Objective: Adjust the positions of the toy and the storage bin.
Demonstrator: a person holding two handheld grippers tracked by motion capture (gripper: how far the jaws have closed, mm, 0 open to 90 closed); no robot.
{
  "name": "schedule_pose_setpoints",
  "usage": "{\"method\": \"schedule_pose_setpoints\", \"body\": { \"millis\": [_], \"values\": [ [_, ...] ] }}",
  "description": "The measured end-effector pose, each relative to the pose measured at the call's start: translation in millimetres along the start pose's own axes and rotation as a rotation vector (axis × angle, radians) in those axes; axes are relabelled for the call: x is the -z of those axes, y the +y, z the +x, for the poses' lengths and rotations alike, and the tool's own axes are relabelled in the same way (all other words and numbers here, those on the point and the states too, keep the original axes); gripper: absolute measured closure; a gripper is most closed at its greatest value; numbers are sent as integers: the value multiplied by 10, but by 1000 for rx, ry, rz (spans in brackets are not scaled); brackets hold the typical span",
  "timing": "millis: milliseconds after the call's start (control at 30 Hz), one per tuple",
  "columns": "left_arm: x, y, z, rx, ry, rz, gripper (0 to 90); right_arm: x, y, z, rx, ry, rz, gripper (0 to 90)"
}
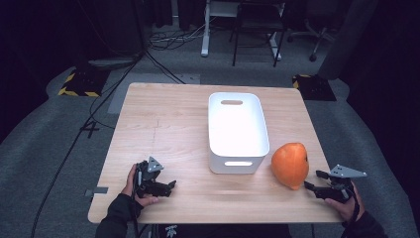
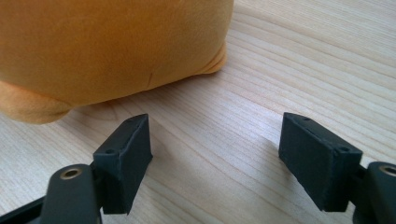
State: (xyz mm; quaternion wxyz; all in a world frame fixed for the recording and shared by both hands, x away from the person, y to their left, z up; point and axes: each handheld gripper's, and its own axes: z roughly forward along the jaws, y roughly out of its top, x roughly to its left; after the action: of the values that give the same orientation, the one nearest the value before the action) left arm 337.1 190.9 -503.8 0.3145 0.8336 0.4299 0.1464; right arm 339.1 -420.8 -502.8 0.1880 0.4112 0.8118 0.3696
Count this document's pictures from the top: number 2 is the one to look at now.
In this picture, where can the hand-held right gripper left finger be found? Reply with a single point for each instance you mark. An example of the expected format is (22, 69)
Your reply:
(124, 165)

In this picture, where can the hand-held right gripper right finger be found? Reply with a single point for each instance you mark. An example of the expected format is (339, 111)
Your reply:
(314, 155)

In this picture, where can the orange plush toy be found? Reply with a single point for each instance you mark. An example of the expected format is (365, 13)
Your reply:
(102, 46)

